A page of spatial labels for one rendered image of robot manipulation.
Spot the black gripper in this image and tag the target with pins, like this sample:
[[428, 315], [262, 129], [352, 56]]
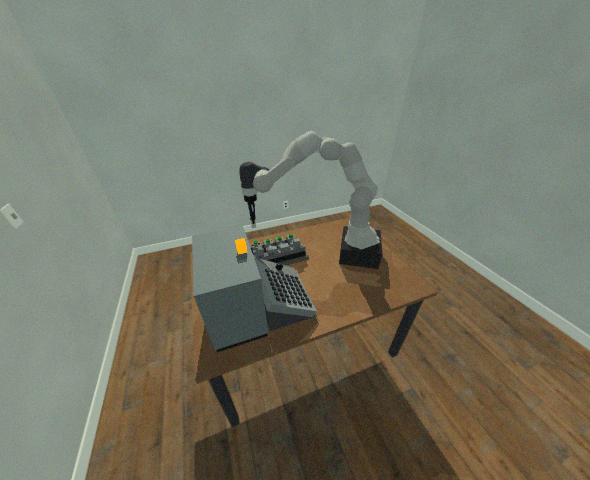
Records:
[[250, 200]]

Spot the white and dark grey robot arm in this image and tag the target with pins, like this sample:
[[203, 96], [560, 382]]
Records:
[[359, 235]]

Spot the grey control cabinet with keypad desk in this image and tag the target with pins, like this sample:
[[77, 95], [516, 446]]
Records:
[[235, 292]]

